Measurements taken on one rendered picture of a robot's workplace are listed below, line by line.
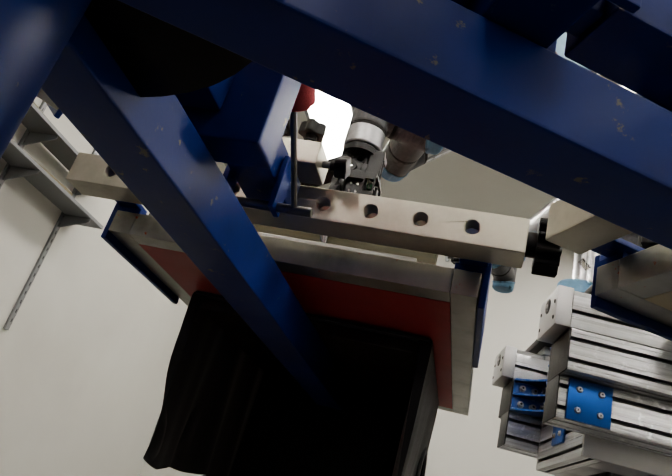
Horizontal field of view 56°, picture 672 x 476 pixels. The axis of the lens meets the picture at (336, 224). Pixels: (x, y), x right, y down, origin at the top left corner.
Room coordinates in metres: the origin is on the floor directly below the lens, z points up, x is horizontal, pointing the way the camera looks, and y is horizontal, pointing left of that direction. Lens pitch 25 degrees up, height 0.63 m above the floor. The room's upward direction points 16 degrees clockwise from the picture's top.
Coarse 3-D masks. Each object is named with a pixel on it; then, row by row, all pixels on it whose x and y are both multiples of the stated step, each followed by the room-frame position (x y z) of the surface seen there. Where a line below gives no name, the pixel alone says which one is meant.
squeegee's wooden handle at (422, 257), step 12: (264, 228) 1.07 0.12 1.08; (276, 228) 1.07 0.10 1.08; (312, 240) 1.05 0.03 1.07; (336, 240) 1.04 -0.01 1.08; (348, 240) 1.03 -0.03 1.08; (384, 252) 1.01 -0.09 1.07; (396, 252) 1.00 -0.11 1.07; (408, 252) 1.00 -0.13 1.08; (420, 252) 0.99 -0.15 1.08; (432, 264) 0.99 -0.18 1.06
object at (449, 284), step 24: (120, 216) 0.96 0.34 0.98; (144, 216) 0.95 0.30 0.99; (120, 240) 1.00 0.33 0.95; (144, 240) 0.96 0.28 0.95; (168, 240) 0.93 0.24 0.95; (264, 240) 0.89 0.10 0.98; (288, 240) 0.88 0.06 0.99; (144, 264) 1.09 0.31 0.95; (288, 264) 0.88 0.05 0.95; (312, 264) 0.86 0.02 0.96; (336, 264) 0.85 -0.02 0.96; (360, 264) 0.84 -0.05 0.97; (384, 264) 0.83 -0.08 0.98; (408, 264) 0.83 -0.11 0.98; (384, 288) 0.86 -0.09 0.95; (408, 288) 0.83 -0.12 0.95; (432, 288) 0.81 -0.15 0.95; (456, 288) 0.80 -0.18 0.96; (456, 312) 0.87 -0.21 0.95; (456, 336) 0.98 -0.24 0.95; (456, 360) 1.11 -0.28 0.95; (456, 384) 1.28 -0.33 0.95; (456, 408) 1.50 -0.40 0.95
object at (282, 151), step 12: (276, 156) 0.69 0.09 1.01; (240, 168) 0.70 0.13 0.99; (252, 168) 0.69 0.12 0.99; (276, 168) 0.70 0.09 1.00; (240, 180) 0.74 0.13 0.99; (252, 180) 0.73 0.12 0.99; (264, 180) 0.72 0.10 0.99; (252, 192) 0.76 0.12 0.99; (264, 192) 0.75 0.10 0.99; (288, 192) 0.76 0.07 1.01
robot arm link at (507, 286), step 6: (510, 270) 1.95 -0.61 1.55; (516, 270) 2.00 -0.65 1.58; (498, 276) 1.96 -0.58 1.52; (504, 276) 1.96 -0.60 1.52; (510, 276) 1.97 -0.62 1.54; (492, 282) 2.03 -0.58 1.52; (498, 282) 1.99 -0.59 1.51; (504, 282) 1.98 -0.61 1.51; (510, 282) 1.98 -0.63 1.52; (498, 288) 2.02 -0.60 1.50; (504, 288) 2.00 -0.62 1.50; (510, 288) 1.99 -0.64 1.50
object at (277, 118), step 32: (480, 0) 0.30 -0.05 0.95; (512, 0) 0.27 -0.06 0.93; (544, 0) 0.27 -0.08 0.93; (576, 0) 0.26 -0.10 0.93; (608, 0) 0.29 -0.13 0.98; (640, 0) 0.29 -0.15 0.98; (544, 32) 0.29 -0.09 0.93; (256, 64) 0.53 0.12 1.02; (192, 96) 0.52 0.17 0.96; (224, 96) 0.53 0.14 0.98; (256, 96) 0.53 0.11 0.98; (288, 96) 0.55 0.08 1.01; (224, 128) 0.53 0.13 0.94; (256, 128) 0.52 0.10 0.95; (224, 160) 0.58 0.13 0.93; (256, 160) 0.56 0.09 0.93
